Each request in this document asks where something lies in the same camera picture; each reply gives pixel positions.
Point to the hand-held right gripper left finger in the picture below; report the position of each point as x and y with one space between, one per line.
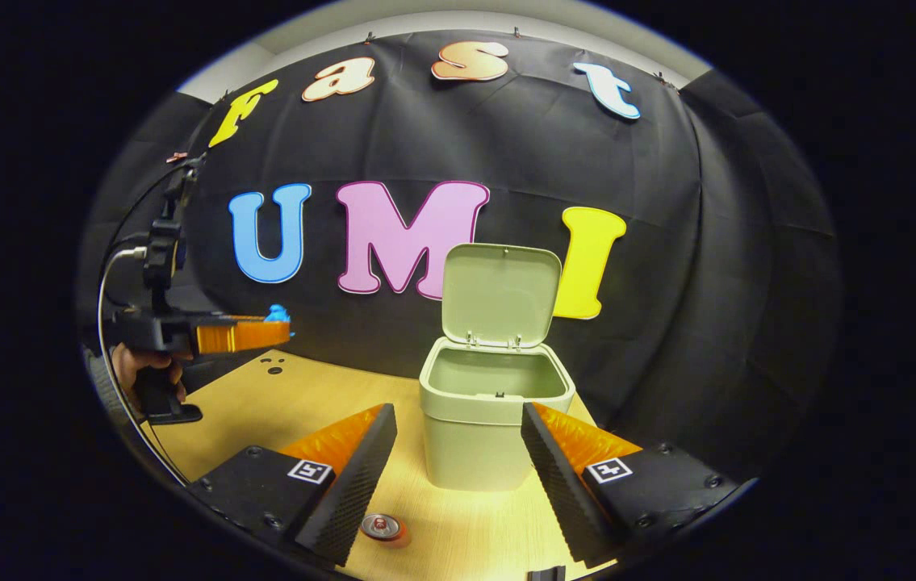
349 500

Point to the red pop can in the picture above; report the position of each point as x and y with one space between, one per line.
381 528

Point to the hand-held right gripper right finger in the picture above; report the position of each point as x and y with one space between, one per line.
562 492

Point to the blue paper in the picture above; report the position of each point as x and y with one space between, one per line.
277 313

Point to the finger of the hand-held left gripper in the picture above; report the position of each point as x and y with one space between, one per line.
240 333

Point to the wooden desktop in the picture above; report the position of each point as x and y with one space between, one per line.
441 516

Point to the black backdrop cloth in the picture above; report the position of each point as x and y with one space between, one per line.
546 145

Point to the pale green desktop garbage bin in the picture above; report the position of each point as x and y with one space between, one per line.
474 436

